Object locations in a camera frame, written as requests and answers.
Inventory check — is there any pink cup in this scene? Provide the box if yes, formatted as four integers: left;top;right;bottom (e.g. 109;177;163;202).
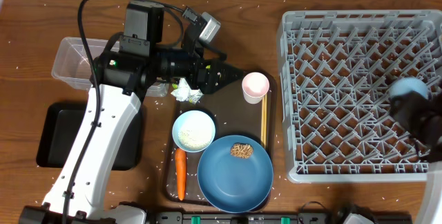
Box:
242;72;270;104

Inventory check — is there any white wrapper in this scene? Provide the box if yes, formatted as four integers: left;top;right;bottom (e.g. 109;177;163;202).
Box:
171;78;203;104

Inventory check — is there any light blue rice bowl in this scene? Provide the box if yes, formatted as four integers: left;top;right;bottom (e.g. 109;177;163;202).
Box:
171;110;216;153

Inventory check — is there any brown food scrap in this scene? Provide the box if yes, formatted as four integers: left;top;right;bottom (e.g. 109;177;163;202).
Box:
230;143;253;159

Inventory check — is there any orange carrot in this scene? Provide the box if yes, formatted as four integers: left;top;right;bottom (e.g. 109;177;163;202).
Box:
175;148;187;200

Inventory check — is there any blue plate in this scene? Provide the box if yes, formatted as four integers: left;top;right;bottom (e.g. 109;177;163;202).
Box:
197;135;273;213

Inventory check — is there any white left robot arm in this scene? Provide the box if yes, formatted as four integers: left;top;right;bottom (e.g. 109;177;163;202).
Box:
19;0;243;223

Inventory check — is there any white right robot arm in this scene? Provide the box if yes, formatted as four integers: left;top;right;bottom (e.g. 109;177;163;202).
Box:
390;91;441;224

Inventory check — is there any grey dishwasher rack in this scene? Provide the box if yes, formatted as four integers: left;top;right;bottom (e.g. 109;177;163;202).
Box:
276;10;441;183

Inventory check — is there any black waste tray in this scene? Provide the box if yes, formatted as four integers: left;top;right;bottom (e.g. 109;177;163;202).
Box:
36;102;144;171

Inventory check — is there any wooden chopstick left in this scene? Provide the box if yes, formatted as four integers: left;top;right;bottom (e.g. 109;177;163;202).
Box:
260;94;267;148

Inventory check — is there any wooden chopstick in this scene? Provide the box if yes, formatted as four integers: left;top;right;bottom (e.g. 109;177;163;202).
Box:
260;94;267;148
262;94;267;149

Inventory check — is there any brown serving tray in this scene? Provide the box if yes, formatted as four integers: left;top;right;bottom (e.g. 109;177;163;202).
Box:
163;72;278;206

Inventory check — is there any wooden chopstick right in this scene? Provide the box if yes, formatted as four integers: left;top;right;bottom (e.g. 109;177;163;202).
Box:
262;94;267;149

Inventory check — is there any clear plastic bin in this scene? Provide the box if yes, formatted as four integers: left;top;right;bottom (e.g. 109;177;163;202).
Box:
51;37;169;97

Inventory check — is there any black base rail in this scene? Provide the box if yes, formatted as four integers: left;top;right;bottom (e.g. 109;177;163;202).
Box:
103;201;414;224

